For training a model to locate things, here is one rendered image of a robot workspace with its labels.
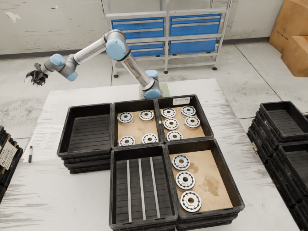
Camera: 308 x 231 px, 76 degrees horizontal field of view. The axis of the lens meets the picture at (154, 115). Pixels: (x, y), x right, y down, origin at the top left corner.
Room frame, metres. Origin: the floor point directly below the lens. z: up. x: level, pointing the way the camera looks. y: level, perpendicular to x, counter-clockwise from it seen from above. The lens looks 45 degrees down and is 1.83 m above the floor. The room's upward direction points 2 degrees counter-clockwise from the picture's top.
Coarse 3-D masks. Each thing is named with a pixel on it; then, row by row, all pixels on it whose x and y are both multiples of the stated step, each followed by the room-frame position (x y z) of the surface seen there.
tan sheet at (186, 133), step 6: (174, 108) 1.06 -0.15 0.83; (180, 108) 1.06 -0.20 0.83; (180, 114) 1.00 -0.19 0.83; (162, 120) 0.94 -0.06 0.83; (180, 120) 0.94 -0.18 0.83; (180, 126) 0.88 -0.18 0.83; (168, 132) 0.83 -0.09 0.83; (180, 132) 0.83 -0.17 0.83; (186, 132) 0.82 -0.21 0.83; (192, 132) 0.82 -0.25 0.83; (198, 132) 0.82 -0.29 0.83
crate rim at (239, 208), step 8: (168, 144) 0.66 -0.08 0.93; (216, 144) 0.65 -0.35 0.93; (168, 152) 0.61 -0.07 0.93; (168, 160) 0.56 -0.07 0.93; (224, 160) 0.55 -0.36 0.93; (232, 176) 0.46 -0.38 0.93; (232, 184) 0.42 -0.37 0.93; (176, 192) 0.38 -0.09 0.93; (176, 200) 0.35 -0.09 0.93; (240, 200) 0.34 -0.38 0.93; (232, 208) 0.31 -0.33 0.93; (240, 208) 0.31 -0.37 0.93; (184, 216) 0.28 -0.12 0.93; (192, 216) 0.28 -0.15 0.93; (200, 216) 0.28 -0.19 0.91
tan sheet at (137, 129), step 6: (132, 114) 1.01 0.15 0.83; (138, 120) 0.95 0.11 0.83; (120, 126) 0.89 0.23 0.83; (126, 126) 0.89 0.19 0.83; (132, 126) 0.89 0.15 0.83; (138, 126) 0.89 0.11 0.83; (144, 126) 0.89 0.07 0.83; (150, 126) 0.89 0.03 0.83; (120, 132) 0.84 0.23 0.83; (126, 132) 0.84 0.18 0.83; (132, 132) 0.84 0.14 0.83; (138, 132) 0.84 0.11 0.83; (144, 132) 0.83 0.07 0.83; (150, 132) 0.83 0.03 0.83; (156, 132) 0.83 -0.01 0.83; (120, 138) 0.79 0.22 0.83; (138, 138) 0.79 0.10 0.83
